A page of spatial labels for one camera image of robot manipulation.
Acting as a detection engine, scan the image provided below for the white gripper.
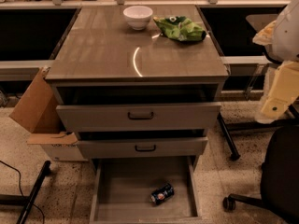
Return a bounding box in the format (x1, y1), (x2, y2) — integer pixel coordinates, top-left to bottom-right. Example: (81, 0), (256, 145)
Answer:
(254, 61), (299, 124)

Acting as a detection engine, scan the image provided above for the blue pepsi can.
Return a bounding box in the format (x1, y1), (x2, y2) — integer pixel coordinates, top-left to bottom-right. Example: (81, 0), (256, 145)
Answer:
(150, 183), (175, 205)

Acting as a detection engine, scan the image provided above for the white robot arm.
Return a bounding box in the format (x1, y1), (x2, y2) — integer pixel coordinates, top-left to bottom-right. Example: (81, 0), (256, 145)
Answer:
(252, 0), (299, 124)

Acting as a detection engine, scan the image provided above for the middle grey drawer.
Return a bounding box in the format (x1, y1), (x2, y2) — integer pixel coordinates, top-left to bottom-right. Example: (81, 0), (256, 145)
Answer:
(77, 137), (207, 159)

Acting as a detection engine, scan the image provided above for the top grey drawer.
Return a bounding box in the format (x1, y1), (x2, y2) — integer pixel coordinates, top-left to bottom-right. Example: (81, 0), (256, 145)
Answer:
(56, 102), (221, 132)

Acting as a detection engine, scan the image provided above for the grey drawer cabinet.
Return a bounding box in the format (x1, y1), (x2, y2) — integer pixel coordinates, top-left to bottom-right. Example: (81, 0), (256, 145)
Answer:
(45, 4), (230, 173)

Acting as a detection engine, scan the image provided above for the bottom open grey drawer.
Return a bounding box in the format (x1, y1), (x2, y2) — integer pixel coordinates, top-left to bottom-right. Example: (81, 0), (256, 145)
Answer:
(90, 157), (202, 224)

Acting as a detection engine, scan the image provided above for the black side table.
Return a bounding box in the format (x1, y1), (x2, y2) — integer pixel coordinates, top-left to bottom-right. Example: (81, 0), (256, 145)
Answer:
(217, 13), (299, 161)

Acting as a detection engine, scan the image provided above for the black office chair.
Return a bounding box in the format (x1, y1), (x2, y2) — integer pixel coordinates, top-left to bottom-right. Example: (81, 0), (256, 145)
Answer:
(222, 126), (299, 224)

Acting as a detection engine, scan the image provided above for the green chip bag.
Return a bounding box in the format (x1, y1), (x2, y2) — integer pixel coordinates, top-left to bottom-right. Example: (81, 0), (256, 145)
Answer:
(153, 16), (206, 42)

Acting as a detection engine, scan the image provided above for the white ceramic bowl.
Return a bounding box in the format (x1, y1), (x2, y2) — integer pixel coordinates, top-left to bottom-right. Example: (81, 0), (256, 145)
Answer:
(123, 6), (153, 30)

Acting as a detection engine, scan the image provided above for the brown cardboard box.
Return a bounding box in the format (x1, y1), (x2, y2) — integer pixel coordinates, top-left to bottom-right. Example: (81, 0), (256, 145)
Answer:
(9, 68), (85, 161)

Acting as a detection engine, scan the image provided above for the black stand leg left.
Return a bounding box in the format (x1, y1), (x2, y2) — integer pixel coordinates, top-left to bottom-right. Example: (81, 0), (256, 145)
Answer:
(0, 161), (50, 224)

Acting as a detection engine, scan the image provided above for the black cable on floor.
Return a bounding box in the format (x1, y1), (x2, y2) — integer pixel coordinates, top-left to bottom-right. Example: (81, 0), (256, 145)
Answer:
(0, 160), (46, 224)

